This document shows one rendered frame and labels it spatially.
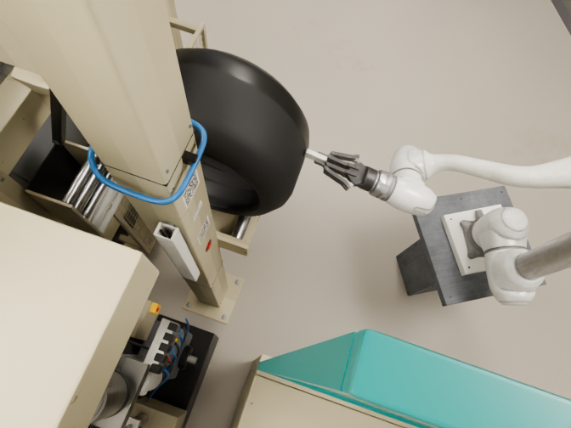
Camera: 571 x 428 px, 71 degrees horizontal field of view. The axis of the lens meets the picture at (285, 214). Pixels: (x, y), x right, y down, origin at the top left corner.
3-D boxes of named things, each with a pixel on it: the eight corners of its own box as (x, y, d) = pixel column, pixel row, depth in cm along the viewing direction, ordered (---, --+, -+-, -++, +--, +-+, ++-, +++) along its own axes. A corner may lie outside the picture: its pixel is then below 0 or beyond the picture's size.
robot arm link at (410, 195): (381, 210, 129) (381, 183, 138) (423, 228, 130) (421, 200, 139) (398, 187, 121) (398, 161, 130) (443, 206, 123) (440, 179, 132)
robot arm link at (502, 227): (504, 217, 179) (534, 199, 158) (511, 257, 172) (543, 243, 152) (468, 216, 178) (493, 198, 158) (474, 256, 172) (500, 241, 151)
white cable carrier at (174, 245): (196, 282, 137) (172, 241, 92) (183, 277, 137) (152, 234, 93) (201, 269, 139) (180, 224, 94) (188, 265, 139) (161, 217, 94)
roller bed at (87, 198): (104, 238, 144) (70, 207, 117) (65, 224, 145) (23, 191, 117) (128, 191, 152) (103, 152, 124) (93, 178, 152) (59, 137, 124)
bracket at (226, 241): (247, 256, 152) (247, 249, 143) (149, 222, 153) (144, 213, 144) (250, 248, 153) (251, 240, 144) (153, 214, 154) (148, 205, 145)
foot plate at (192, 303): (227, 323, 224) (227, 323, 222) (182, 308, 225) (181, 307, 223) (244, 279, 234) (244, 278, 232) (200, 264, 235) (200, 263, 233)
